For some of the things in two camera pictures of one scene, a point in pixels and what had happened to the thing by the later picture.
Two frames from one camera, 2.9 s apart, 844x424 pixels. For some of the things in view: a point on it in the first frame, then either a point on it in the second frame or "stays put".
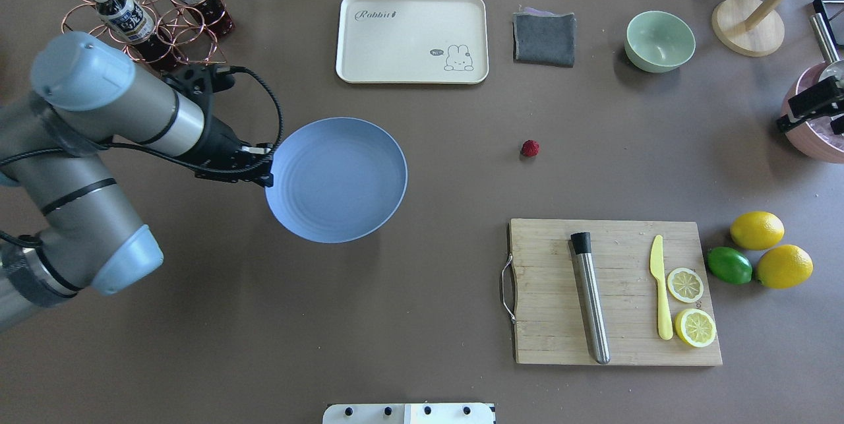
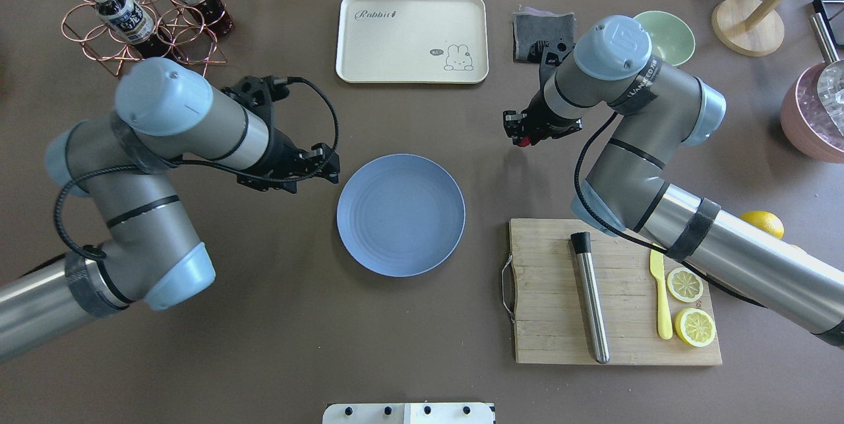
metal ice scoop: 836,68 stays put
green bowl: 658,42 stays put
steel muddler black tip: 581,245 stays put
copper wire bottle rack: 161,16 stays put
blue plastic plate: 337,181 to 401,215
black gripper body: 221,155 to 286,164
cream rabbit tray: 413,38 stays put
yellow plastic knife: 656,260 stays put
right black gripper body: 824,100 to 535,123
